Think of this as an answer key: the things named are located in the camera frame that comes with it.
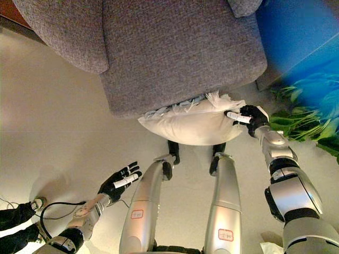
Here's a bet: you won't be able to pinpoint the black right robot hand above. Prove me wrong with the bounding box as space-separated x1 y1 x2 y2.
224 104 270 138

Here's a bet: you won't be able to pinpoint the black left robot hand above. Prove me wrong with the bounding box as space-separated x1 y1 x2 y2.
97 161 143 205

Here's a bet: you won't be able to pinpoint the white fringed pillow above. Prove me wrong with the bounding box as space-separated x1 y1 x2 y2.
137 89 248 147

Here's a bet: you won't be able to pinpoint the silver left robot leg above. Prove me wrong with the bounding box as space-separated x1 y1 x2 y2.
119 155 177 254

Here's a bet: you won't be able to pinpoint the silver robot leg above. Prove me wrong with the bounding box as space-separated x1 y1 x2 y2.
204 152 243 254
119 155 177 254

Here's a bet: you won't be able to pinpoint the green leafy plant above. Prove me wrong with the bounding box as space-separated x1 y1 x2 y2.
269 74 339 165

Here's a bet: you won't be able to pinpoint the black left robot foot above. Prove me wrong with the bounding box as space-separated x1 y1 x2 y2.
167 140 181 166

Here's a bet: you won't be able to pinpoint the black robot waist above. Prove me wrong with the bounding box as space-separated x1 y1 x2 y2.
152 244 207 254

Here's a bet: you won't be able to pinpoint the silver right robot leg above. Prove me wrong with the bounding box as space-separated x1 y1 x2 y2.
204 152 243 254

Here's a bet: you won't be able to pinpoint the grey fabric armchair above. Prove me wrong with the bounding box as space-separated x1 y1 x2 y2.
12 0 267 120

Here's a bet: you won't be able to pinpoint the person black trousers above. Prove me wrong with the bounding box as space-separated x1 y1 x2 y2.
0 202 40 254

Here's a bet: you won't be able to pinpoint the white crumpled paper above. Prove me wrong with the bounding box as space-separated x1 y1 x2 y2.
260 240 284 254

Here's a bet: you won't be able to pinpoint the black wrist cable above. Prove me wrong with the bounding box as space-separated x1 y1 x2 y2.
39 201 88 240

